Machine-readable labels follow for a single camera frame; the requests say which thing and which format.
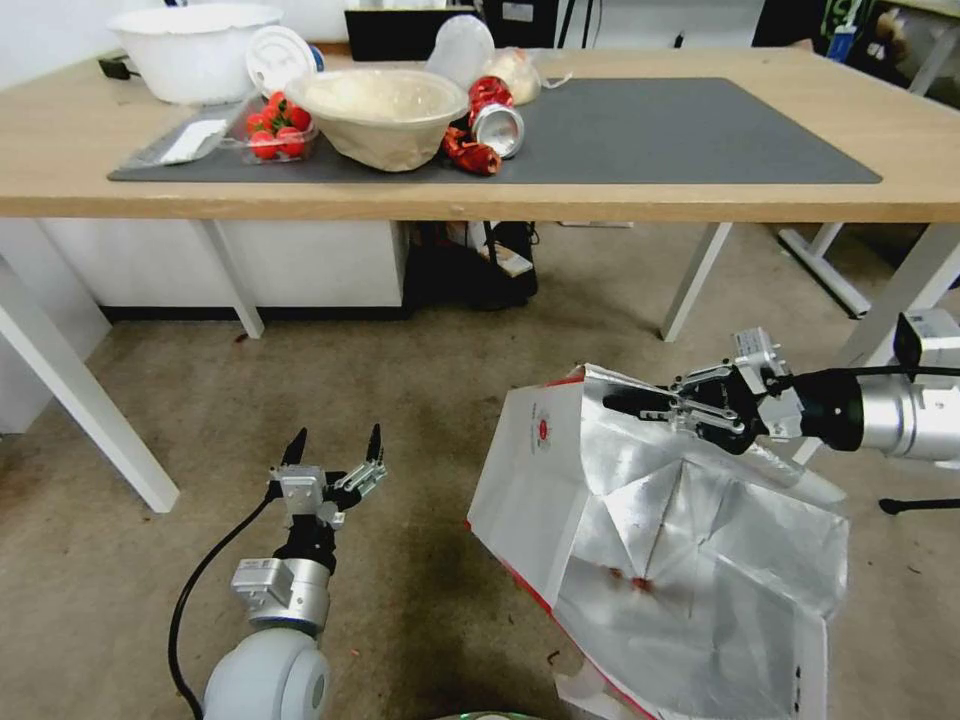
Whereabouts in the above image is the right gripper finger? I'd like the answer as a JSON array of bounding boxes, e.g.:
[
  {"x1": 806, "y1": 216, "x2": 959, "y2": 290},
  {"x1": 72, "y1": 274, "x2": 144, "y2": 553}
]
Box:
[
  {"x1": 602, "y1": 360, "x2": 742, "y2": 421},
  {"x1": 637, "y1": 409, "x2": 753, "y2": 455}
]

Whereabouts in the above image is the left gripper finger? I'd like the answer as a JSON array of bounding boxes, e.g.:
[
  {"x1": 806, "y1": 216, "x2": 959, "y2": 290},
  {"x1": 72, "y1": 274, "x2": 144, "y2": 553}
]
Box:
[
  {"x1": 268, "y1": 427, "x2": 310, "y2": 483},
  {"x1": 329, "y1": 422, "x2": 391, "y2": 502}
]

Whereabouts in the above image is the white foil food delivery bag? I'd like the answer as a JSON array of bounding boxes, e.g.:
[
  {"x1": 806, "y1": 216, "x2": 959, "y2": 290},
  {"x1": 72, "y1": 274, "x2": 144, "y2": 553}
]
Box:
[{"x1": 464, "y1": 362, "x2": 853, "y2": 720}]

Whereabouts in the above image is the black floor stand foot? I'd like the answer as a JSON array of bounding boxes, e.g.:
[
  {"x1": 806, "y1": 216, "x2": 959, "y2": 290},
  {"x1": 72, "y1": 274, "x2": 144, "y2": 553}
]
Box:
[{"x1": 877, "y1": 493, "x2": 960, "y2": 517}]

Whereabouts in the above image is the clear plastic bag with food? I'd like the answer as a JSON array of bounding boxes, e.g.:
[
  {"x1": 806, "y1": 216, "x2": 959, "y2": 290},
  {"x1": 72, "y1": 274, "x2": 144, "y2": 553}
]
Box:
[{"x1": 482, "y1": 46, "x2": 576, "y2": 107}]

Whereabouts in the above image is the wooden table with white legs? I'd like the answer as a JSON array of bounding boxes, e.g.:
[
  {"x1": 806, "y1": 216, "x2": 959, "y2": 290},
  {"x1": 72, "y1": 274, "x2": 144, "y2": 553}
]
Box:
[{"x1": 0, "y1": 46, "x2": 960, "y2": 516}]

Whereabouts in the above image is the white cabinet with black base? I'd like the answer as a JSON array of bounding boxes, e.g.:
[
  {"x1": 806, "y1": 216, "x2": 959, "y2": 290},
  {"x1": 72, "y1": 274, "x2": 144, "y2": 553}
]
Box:
[{"x1": 37, "y1": 218, "x2": 412, "y2": 322}]

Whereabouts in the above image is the black backpack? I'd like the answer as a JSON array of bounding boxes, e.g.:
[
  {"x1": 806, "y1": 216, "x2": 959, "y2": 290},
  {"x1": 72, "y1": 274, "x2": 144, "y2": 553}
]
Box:
[{"x1": 403, "y1": 220, "x2": 541, "y2": 313}]

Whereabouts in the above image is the grey desk mat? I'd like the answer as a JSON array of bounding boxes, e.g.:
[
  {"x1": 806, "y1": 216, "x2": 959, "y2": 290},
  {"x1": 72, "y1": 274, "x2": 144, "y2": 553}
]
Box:
[{"x1": 107, "y1": 77, "x2": 885, "y2": 186}]

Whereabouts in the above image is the robot front shell green light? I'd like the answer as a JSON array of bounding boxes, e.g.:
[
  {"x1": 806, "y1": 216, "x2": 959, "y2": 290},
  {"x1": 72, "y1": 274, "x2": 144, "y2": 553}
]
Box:
[{"x1": 427, "y1": 707, "x2": 543, "y2": 720}]

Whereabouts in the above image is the crumpled red foil wrapper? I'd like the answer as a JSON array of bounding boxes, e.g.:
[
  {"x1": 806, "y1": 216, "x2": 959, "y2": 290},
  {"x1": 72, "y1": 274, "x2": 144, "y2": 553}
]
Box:
[{"x1": 440, "y1": 122, "x2": 503, "y2": 178}]

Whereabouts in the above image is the clear box of strawberries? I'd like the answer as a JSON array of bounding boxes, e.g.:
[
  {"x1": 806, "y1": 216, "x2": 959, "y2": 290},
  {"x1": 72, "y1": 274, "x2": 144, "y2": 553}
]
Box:
[{"x1": 240, "y1": 90, "x2": 319, "y2": 163}]

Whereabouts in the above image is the crushed red drink can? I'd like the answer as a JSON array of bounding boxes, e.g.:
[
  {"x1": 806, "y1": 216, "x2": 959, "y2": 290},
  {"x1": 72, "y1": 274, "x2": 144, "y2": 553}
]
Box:
[{"x1": 467, "y1": 74, "x2": 527, "y2": 161}]

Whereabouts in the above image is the clear packet with white paper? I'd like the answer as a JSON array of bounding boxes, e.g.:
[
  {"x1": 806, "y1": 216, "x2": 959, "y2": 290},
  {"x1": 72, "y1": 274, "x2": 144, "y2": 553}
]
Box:
[{"x1": 118, "y1": 104, "x2": 250, "y2": 171}]

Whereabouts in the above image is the beige paper bowl clear lid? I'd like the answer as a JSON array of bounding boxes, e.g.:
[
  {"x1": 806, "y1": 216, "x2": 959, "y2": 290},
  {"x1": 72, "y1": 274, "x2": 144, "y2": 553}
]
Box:
[{"x1": 284, "y1": 68, "x2": 471, "y2": 175}]

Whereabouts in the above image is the black box with label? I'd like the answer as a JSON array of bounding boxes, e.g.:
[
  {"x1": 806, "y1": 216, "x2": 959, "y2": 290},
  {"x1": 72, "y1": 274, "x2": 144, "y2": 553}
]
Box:
[{"x1": 483, "y1": 0, "x2": 562, "y2": 51}]

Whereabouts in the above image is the white plastic cup lid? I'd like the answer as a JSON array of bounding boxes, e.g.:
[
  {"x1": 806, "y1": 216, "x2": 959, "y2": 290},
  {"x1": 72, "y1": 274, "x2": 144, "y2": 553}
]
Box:
[{"x1": 245, "y1": 24, "x2": 317, "y2": 100}]

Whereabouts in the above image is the large white plastic bowl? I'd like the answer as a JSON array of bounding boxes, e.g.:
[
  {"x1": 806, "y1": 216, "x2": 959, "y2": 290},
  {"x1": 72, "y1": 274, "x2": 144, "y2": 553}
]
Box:
[{"x1": 106, "y1": 3, "x2": 286, "y2": 106}]

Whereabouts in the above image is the black monitor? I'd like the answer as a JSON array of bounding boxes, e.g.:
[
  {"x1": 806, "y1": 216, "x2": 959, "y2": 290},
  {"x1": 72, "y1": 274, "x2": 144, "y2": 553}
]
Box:
[{"x1": 343, "y1": 7, "x2": 486, "y2": 64}]

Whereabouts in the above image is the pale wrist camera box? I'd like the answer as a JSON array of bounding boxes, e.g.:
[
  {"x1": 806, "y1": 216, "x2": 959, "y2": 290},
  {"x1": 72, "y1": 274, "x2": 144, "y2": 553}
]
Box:
[
  {"x1": 274, "y1": 464, "x2": 329, "y2": 519},
  {"x1": 733, "y1": 326, "x2": 805, "y2": 440}
]

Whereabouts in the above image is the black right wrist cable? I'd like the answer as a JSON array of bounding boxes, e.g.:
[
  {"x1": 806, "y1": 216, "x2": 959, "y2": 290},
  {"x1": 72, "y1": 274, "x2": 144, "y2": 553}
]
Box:
[{"x1": 779, "y1": 363, "x2": 925, "y2": 385}]

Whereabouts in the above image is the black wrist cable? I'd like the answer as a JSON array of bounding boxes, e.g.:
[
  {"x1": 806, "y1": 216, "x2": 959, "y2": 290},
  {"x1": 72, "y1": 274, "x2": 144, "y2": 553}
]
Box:
[
  {"x1": 779, "y1": 363, "x2": 925, "y2": 385},
  {"x1": 167, "y1": 479, "x2": 291, "y2": 720}
]

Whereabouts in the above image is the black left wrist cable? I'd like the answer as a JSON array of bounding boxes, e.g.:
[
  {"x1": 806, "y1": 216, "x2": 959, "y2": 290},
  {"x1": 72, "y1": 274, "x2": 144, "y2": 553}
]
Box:
[{"x1": 167, "y1": 479, "x2": 291, "y2": 720}]

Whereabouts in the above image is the white desk frame leg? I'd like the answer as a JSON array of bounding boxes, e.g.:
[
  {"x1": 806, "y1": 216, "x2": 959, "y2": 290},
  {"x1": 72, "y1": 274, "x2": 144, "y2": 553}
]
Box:
[{"x1": 776, "y1": 220, "x2": 873, "y2": 322}]

